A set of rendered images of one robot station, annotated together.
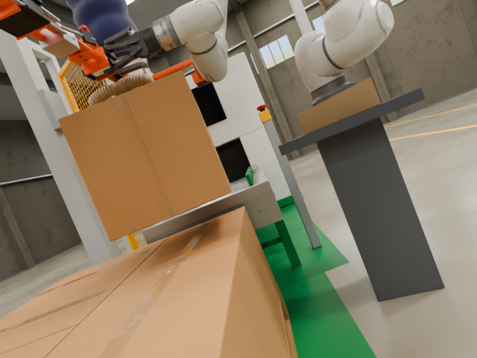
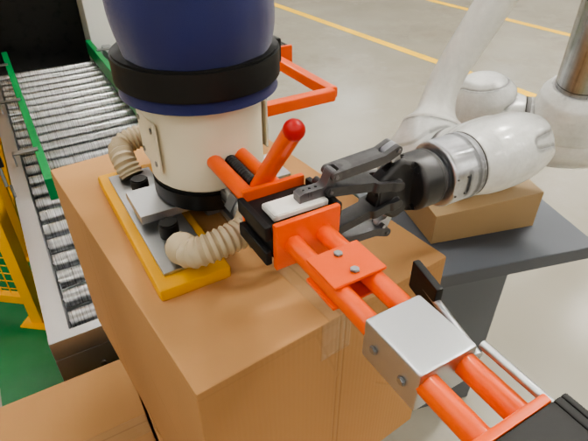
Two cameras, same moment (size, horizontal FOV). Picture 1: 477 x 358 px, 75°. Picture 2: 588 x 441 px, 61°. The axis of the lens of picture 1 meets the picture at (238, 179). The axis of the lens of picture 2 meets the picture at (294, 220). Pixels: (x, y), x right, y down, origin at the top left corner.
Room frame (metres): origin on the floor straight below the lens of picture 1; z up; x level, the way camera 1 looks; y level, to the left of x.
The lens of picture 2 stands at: (0.62, 0.53, 1.54)
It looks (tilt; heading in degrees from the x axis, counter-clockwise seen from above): 36 degrees down; 326
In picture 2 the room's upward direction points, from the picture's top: straight up
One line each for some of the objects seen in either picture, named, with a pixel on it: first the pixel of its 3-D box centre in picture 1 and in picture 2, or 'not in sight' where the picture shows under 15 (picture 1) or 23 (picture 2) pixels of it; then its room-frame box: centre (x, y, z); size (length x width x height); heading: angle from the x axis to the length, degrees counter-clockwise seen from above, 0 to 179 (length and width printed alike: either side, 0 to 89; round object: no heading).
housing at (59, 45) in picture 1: (58, 40); (416, 349); (0.79, 0.28, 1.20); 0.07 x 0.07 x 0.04; 86
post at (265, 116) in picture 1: (290, 180); not in sight; (2.11, -0.33, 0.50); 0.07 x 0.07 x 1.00; 86
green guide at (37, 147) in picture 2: not in sight; (14, 109); (3.12, 0.37, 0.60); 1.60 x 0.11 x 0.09; 176
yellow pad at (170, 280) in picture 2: not in sight; (155, 212); (1.26, 0.35, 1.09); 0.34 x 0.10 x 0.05; 176
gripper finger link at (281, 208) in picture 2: not in sight; (295, 204); (1.00, 0.26, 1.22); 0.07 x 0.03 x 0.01; 86
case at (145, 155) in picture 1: (165, 159); (232, 296); (1.25, 0.24, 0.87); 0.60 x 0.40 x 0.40; 1
